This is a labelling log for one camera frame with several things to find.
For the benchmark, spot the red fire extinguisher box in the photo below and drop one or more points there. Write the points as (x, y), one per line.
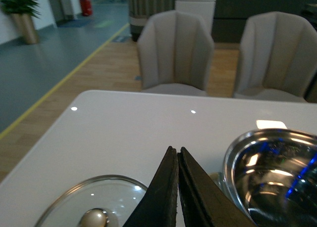
(86, 7)

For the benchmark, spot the white refrigerator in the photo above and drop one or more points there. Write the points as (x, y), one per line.
(204, 8)

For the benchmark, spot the white electric cooking pot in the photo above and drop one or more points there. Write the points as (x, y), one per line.
(271, 176)

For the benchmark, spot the grey curtain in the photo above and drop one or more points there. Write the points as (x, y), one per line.
(141, 10)

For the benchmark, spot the left beige upholstered chair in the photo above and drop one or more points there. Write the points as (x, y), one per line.
(175, 51)

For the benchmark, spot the dark kitchen counter cabinet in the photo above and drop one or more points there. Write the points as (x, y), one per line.
(230, 15)

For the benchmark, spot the right beige upholstered chair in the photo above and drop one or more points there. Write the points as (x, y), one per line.
(277, 58)

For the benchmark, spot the glass pot lid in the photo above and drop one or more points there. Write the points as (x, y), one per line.
(102, 201)

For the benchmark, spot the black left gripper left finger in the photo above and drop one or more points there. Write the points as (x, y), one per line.
(158, 207)

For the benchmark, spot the beige upholstered chair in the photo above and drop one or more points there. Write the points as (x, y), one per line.
(175, 51)
(277, 58)

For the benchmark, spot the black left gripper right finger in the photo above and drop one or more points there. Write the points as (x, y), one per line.
(203, 203)

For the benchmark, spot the potted green plant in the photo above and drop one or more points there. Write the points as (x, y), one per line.
(22, 12)

